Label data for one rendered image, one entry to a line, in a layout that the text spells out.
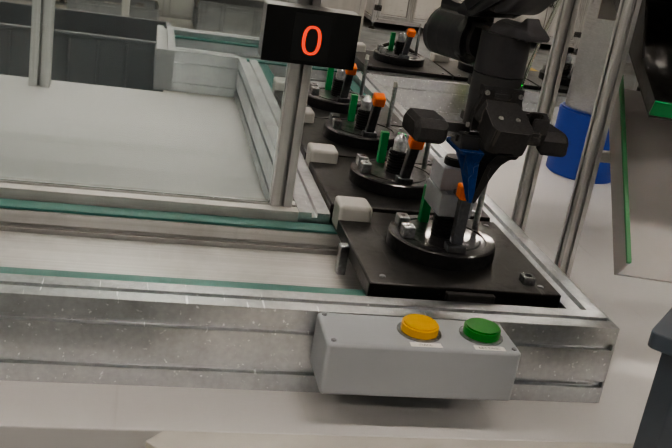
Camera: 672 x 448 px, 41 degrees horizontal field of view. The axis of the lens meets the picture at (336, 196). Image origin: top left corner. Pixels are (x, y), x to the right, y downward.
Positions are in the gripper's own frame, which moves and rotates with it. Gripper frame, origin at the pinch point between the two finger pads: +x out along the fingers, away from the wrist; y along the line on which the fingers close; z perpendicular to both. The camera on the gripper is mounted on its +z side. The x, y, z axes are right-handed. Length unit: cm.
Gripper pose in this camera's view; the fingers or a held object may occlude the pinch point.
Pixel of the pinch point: (476, 174)
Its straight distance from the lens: 108.2
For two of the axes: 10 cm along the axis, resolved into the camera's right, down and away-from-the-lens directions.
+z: 1.8, 3.4, -9.2
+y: 9.7, 0.9, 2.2
